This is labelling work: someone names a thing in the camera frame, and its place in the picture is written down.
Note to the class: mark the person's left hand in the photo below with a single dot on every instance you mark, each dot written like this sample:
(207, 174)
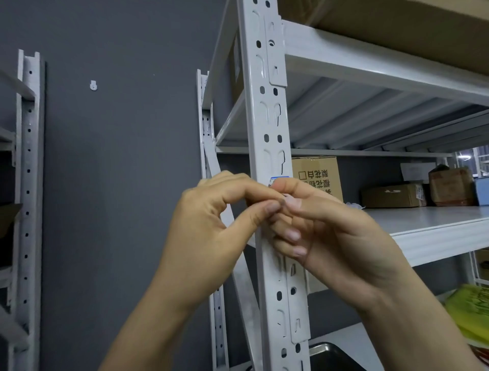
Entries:
(202, 237)

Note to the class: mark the person's right hand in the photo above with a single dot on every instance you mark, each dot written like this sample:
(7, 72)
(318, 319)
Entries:
(344, 248)

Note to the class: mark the blue-bordered white label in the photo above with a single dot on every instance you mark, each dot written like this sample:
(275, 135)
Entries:
(277, 179)

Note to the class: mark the white perforated shelf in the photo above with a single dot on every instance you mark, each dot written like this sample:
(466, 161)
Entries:
(267, 114)

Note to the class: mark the person's right forearm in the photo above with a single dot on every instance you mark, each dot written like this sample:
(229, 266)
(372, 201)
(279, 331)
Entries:
(412, 328)

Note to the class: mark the crumpled white paper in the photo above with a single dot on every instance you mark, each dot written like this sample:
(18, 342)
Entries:
(355, 206)

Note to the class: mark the flat cardboard box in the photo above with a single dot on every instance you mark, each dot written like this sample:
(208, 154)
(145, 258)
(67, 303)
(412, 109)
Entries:
(393, 197)

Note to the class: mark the small printed cardboard box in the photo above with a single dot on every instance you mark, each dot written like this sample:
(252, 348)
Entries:
(317, 172)

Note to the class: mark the white metal shelving rack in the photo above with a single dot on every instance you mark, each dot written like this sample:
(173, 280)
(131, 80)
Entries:
(344, 340)

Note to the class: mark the white paper sheet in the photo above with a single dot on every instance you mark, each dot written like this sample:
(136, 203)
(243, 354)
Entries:
(414, 171)

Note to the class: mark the steel tray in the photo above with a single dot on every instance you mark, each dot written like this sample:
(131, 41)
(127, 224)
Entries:
(328, 359)

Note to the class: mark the brown box with red print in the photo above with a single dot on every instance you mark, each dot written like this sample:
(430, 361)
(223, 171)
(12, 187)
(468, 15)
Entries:
(452, 187)

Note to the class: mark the yellow-green plastic bag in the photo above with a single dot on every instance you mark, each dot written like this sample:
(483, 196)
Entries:
(470, 309)

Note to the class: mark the cardboard box with dark print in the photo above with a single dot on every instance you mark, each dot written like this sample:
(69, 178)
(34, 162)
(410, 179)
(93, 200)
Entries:
(483, 263)

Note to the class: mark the light blue box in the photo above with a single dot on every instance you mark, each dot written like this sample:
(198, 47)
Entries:
(482, 191)

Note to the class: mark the flat brown cardboard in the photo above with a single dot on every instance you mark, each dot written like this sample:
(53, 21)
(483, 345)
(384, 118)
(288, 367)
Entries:
(7, 218)

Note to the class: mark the large cardboard box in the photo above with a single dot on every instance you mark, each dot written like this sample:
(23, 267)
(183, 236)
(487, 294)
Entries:
(401, 26)

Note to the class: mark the white wall hook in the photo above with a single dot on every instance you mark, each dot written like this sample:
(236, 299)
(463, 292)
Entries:
(93, 85)

